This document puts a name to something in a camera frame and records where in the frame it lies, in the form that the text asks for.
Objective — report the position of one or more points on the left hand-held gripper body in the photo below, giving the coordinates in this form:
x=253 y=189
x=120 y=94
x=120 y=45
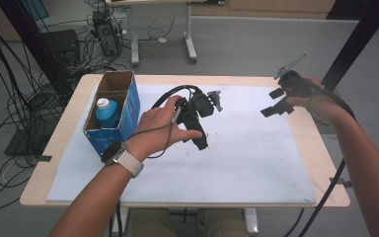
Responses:
x=200 y=105

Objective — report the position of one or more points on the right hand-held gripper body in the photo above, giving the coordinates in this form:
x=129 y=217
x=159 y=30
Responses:
x=296 y=85

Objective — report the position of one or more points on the blue cardboard box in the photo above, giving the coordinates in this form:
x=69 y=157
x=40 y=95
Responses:
x=128 y=115

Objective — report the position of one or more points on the blue bottle with white cap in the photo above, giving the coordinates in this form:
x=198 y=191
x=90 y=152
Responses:
x=107 y=115

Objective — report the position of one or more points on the person's right hand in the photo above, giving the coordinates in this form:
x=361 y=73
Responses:
x=325 y=105

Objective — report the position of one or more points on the person's left hand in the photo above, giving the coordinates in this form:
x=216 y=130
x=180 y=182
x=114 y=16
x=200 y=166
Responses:
x=154 y=131

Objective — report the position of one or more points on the white table mat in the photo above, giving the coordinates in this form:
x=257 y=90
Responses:
x=243 y=158

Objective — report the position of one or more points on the white background desk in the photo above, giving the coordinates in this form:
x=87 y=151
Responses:
x=188 y=33

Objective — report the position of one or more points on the black metal pole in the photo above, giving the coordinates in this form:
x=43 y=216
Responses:
x=358 y=36
x=33 y=39

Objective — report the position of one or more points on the wooden cabinet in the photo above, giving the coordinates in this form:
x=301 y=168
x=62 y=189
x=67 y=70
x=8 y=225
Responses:
x=276 y=8

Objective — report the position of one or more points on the person's khaki pants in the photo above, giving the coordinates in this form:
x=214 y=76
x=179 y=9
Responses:
x=223 y=223

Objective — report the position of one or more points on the white table leg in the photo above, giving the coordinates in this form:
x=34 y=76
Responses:
x=251 y=222
x=121 y=222

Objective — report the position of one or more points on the black tape strip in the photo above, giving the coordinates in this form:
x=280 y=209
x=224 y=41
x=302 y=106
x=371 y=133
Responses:
x=340 y=182
x=44 y=158

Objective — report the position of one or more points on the black computer tower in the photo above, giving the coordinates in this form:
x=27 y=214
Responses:
x=107 y=36

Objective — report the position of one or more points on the black floor plate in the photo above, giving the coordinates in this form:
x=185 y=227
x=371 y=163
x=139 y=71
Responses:
x=23 y=144

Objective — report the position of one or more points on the teal panel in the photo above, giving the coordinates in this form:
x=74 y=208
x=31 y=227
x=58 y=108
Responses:
x=36 y=8

